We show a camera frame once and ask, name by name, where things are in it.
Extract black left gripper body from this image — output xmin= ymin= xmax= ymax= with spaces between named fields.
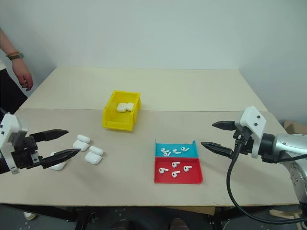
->
xmin=11 ymin=136 xmax=44 ymax=170

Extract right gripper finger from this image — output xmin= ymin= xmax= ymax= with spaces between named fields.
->
xmin=212 ymin=121 xmax=237 ymax=131
xmin=201 ymin=141 xmax=235 ymax=158

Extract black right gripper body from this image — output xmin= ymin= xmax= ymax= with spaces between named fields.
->
xmin=231 ymin=126 xmax=255 ymax=157

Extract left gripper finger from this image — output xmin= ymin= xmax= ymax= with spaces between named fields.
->
xmin=40 ymin=148 xmax=81 ymax=169
xmin=29 ymin=129 xmax=70 ymax=143

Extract brown cardboard box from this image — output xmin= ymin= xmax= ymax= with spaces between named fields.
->
xmin=283 ymin=119 xmax=307 ymax=136

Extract yellow plastic bin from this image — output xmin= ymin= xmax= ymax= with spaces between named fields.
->
xmin=102 ymin=90 xmax=142 ymax=132

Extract bystander bare hand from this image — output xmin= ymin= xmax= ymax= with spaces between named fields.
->
xmin=12 ymin=60 xmax=34 ymax=92

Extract blue plastic tray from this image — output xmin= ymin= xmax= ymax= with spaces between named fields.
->
xmin=154 ymin=138 xmax=200 ymax=159

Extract red plastic tray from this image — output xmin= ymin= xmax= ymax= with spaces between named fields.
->
xmin=153 ymin=156 xmax=204 ymax=185

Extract white shoe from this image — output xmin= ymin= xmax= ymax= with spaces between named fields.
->
xmin=23 ymin=210 xmax=39 ymax=221

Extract bystander body dark trousers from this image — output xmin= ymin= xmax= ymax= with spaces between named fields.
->
xmin=0 ymin=58 xmax=29 ymax=116

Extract beige shoe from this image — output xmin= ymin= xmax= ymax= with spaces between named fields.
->
xmin=268 ymin=208 xmax=301 ymax=219

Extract olive wrist watch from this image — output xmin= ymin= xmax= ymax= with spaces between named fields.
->
xmin=6 ymin=50 xmax=25 ymax=61

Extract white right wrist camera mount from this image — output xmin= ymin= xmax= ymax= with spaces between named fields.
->
xmin=234 ymin=105 xmax=267 ymax=159

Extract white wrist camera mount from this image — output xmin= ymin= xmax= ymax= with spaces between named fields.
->
xmin=0 ymin=112 xmax=29 ymax=175
xmin=234 ymin=105 xmax=267 ymax=159

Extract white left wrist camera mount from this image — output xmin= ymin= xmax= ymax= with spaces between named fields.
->
xmin=0 ymin=112 xmax=29 ymax=175

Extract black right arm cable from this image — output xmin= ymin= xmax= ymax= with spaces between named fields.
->
xmin=226 ymin=126 xmax=307 ymax=226

